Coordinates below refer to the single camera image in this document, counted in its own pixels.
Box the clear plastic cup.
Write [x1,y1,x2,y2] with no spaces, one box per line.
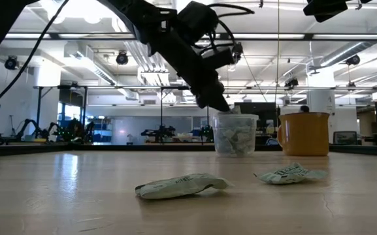
[212,112,260,157]

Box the long linear ceiling light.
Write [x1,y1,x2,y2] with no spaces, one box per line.
[5,31,377,41]

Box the black ceiling-mounted camera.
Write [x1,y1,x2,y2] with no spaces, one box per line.
[4,55,19,71]
[230,41,244,66]
[344,54,361,67]
[115,50,129,66]
[284,76,300,89]

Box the silver ventilation duct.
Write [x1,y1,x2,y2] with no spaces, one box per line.
[171,0,218,89]

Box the white round column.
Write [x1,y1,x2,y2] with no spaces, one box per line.
[306,71,336,115]

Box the black aluminium table frame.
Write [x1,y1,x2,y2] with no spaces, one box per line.
[0,142,377,158]

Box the yellow enamel mug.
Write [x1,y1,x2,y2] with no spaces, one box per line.
[276,112,331,157]

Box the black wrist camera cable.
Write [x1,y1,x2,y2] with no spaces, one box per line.
[206,2,256,65]

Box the black background station frame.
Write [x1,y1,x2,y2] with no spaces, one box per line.
[159,86,210,144]
[34,84,90,143]

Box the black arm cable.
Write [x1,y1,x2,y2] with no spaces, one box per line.
[0,0,71,119]

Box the dark grey office chair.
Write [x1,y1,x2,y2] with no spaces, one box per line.
[333,131,359,146]

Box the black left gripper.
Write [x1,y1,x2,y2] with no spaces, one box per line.
[147,27,237,113]

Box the thin hanging black cable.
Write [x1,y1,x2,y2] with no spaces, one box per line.
[274,0,281,114]

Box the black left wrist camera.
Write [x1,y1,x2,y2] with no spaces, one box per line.
[176,0,221,46]

